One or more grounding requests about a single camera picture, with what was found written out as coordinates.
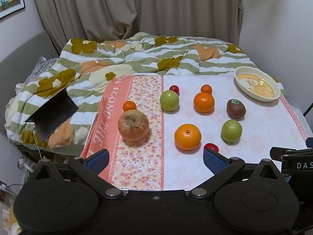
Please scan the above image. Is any wrinkled reddish apple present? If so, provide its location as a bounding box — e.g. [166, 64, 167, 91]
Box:
[118, 110, 149, 142]

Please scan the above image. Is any brown kiwi with sticker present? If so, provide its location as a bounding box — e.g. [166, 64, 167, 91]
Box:
[226, 99, 246, 118]

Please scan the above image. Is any grey patterned pillow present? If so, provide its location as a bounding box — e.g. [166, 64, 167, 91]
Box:
[24, 55, 59, 84]

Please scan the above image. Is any beige curtain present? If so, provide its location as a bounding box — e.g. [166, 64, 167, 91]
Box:
[31, 0, 242, 52]

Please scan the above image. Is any large orange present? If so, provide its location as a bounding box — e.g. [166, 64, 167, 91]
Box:
[193, 92, 215, 113]
[174, 124, 202, 150]

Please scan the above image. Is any cream cartoon-print bowl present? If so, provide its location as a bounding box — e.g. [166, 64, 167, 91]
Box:
[235, 66, 281, 102]

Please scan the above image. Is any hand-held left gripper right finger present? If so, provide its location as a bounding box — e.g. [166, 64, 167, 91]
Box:
[191, 149, 286, 199]

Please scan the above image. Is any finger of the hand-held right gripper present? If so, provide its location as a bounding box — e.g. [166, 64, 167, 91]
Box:
[270, 147, 313, 161]

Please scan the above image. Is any thin white wire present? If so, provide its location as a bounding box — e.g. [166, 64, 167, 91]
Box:
[31, 125, 48, 162]

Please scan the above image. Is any black cable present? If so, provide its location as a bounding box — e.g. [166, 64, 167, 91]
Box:
[303, 100, 313, 118]

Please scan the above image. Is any black laptop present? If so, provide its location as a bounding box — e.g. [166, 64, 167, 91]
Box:
[24, 88, 79, 142]

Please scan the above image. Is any green striped floral blanket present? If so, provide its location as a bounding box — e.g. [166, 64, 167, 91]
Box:
[5, 32, 285, 150]

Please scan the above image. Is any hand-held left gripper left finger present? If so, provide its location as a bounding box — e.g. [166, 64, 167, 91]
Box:
[31, 149, 125, 199]

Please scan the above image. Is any green apple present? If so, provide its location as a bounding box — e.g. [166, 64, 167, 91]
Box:
[160, 90, 180, 111]
[221, 120, 243, 143]

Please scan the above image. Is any grey upholstered headboard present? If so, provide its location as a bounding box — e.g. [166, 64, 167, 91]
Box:
[0, 32, 59, 137]

